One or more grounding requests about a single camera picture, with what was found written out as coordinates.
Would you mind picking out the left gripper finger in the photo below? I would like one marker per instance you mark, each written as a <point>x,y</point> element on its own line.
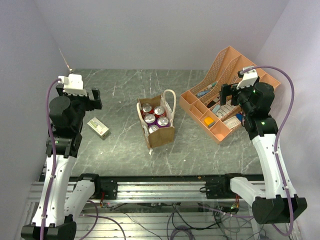
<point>96,92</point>
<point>97,103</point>

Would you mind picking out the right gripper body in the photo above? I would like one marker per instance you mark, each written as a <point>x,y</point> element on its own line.
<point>242,96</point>

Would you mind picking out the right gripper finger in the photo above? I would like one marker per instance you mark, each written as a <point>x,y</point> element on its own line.
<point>226,90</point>
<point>223,99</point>

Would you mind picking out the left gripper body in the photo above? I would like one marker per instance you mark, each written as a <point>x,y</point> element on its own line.
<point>81,103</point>

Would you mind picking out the red Coca-Cola can back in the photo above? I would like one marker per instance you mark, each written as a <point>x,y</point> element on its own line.
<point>146,109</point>

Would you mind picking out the red coca-cola can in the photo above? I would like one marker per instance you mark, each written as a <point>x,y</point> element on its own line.
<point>146,109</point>
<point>159,111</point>

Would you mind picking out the purple fanta can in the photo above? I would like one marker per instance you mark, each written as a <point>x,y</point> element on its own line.
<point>150,119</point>
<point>163,122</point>
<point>152,128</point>

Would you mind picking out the brown canvas tote bag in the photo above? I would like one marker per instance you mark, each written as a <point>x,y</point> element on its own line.
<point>162,136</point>

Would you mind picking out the red Coca-Cola can front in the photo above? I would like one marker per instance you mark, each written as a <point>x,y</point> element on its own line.
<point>159,111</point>

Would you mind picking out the purple Fanta can back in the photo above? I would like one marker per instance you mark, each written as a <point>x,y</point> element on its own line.
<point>163,122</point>

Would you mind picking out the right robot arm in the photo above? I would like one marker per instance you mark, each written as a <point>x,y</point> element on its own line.
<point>279,202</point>

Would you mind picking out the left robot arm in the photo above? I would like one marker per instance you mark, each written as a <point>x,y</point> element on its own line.
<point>57,213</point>

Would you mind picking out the orange plastic desk organizer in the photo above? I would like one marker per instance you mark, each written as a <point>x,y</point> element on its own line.
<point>220,107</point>

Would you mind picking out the blue marker in organizer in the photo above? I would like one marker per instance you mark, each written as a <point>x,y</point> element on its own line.
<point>202,93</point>

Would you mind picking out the small white cardboard box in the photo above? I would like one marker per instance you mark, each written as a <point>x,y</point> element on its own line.
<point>99,128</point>

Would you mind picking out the yellow eraser in organizer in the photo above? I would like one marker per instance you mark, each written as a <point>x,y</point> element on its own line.
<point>209,122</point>

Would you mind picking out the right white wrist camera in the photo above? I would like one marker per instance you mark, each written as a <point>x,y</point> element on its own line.
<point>248,77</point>

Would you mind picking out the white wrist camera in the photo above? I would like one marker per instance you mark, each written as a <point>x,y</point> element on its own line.
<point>248,77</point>
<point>72,85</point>

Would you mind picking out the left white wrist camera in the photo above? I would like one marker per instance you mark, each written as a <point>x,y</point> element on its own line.
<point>72,85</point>

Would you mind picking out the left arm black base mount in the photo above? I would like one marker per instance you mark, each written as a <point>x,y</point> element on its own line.
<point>108,188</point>

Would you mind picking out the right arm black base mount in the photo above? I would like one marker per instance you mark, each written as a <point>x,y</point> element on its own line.
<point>216,188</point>

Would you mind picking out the aluminium mounting rail frame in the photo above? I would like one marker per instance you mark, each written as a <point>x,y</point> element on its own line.
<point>170,188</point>

